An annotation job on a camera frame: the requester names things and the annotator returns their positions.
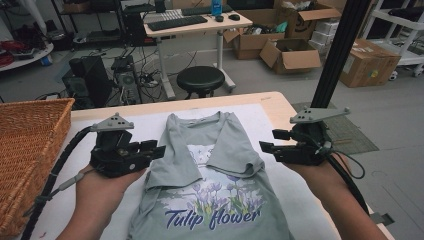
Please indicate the person's right hand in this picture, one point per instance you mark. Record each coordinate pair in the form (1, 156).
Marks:
(328, 180)

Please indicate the printed open cardboard box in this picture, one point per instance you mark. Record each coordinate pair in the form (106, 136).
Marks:
(303, 26)

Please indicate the black computer tower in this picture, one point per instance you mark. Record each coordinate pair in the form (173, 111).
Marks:
(88, 83)

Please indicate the blue plastic bottle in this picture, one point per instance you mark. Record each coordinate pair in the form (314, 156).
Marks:
(216, 7)

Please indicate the dark flat floor plate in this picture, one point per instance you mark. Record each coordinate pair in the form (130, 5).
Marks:
(381, 218)

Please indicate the open cardboard box with clutter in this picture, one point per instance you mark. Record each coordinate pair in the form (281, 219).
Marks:
(250, 45)

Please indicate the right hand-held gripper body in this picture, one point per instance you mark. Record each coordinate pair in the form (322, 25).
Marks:
(310, 150)

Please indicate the white keyboard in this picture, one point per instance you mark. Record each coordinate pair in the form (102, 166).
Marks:
(173, 15)

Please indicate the black shelf rack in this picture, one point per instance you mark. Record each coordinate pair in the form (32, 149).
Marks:
(100, 20)

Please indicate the white shelf cart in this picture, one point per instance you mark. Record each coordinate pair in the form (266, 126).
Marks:
(403, 50)

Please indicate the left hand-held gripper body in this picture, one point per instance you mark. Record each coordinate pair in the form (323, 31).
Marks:
(113, 156)

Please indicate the dark grey floor mat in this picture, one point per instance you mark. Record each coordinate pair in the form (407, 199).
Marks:
(350, 140)

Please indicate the grey computer tower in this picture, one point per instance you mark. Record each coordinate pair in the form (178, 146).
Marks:
(126, 81)

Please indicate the brown wicker basket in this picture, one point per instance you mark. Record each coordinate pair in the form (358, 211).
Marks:
(26, 150)

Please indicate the person's left hand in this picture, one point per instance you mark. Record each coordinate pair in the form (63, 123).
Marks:
(96, 193)

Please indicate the black metal post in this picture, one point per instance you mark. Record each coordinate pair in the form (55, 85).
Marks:
(336, 53)

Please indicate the black keyboard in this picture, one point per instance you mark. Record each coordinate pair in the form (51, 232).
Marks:
(200, 10)
(176, 22)

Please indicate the grey printed t-shirt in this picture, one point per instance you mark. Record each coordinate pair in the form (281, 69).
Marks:
(226, 156)

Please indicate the round white table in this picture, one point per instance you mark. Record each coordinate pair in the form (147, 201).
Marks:
(30, 61)

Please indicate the empty open cardboard box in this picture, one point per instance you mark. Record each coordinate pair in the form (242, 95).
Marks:
(293, 60)

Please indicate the stack of white plastic boxes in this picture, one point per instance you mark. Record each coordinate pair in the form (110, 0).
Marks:
(325, 33)

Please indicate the sealed cardboard box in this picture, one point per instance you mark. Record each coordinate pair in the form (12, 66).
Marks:
(370, 65)

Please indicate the wooden desk with white legs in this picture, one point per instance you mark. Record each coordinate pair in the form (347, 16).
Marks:
(200, 26)

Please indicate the black round stool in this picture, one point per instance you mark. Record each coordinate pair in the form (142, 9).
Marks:
(200, 78)

